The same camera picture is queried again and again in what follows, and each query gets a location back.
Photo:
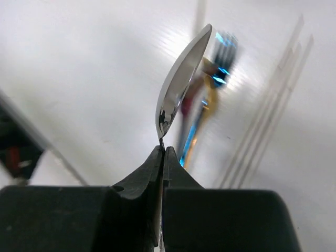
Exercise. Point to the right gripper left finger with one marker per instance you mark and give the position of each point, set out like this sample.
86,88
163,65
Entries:
122,217

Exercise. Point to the clear chopstick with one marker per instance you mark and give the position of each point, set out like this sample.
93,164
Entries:
199,17
254,145
270,120
265,118

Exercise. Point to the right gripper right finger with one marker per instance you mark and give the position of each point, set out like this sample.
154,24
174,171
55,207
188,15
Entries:
199,219

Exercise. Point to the blue fork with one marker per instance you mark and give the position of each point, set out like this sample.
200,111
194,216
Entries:
223,60

